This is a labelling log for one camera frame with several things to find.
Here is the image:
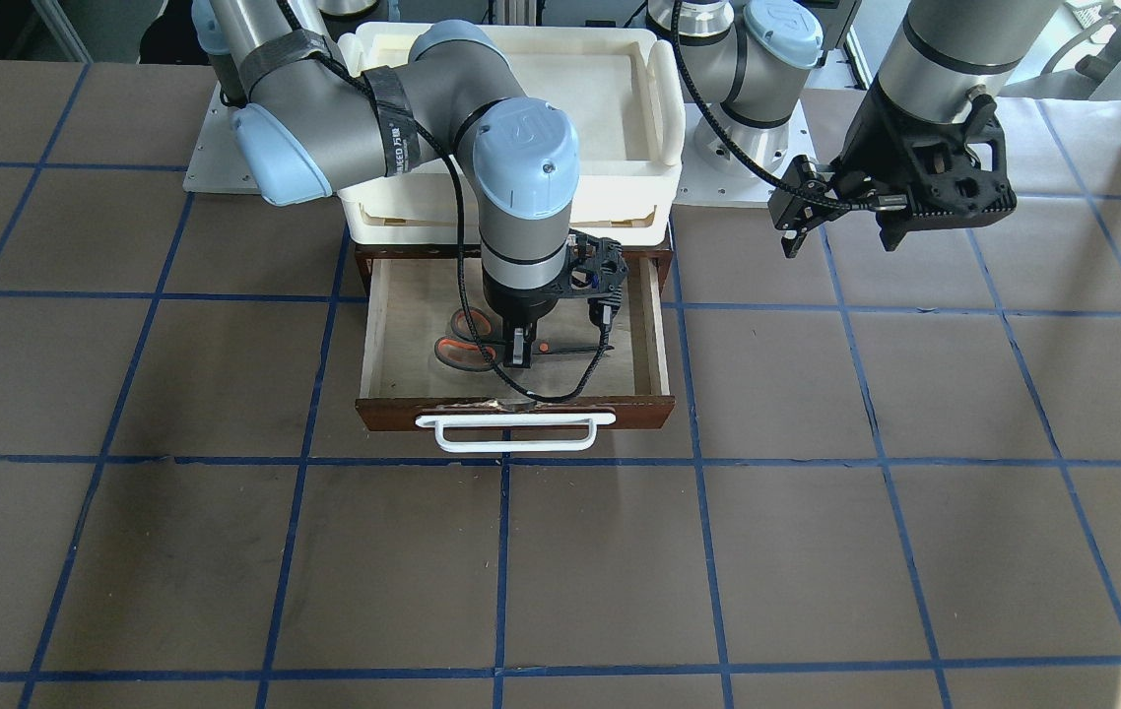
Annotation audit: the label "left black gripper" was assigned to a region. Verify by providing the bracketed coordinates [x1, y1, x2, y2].
[767, 84, 1019, 259]

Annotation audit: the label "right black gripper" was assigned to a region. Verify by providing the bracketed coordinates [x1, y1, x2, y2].
[481, 230, 628, 368]

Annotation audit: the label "orange grey scissors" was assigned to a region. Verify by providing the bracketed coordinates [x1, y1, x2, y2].
[433, 306, 597, 372]

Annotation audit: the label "wooden drawer white handle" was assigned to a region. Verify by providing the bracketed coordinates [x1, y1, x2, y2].
[355, 259, 675, 452]

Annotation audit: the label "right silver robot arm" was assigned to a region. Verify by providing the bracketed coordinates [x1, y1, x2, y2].
[191, 1, 621, 368]

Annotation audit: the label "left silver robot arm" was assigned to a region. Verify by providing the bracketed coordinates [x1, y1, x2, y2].
[643, 1, 1055, 257]

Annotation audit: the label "white plastic tray box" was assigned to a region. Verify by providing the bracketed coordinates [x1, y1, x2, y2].
[339, 26, 687, 247]

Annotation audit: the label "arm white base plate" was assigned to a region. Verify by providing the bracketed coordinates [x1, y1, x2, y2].
[182, 84, 260, 196]
[669, 94, 823, 208]

